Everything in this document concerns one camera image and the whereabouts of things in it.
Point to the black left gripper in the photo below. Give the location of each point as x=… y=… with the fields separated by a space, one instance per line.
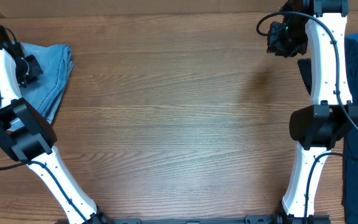
x=33 y=70

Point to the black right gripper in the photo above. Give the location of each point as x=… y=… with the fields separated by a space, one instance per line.
x=278 y=43

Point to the medium blue denim jeans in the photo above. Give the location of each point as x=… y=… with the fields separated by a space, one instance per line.
x=37 y=91

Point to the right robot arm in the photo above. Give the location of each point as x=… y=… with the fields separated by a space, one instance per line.
x=317 y=27

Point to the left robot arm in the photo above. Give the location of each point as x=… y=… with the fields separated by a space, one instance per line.
x=29 y=140

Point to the folded light blue jeans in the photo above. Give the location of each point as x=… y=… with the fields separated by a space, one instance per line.
x=56 y=95

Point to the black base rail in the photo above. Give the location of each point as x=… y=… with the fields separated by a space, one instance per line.
x=248 y=219

